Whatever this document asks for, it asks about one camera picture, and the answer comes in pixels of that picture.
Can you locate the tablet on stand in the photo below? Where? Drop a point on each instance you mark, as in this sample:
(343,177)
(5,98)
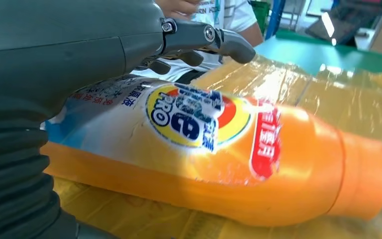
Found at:
(349,23)

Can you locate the person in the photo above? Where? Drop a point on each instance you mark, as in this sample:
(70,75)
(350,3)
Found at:
(237,13)

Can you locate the yellow taped cardboard mat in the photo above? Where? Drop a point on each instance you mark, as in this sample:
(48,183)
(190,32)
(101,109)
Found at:
(342,105)

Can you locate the green table board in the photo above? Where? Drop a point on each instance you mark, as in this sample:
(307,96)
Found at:
(293,52)

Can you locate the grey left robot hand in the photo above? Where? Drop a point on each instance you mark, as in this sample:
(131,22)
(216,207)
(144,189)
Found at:
(62,49)

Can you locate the green plastic crate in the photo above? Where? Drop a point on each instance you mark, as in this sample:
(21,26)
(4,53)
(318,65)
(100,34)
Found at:
(260,13)

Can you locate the blue metal post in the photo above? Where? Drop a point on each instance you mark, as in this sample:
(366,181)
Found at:
(275,16)

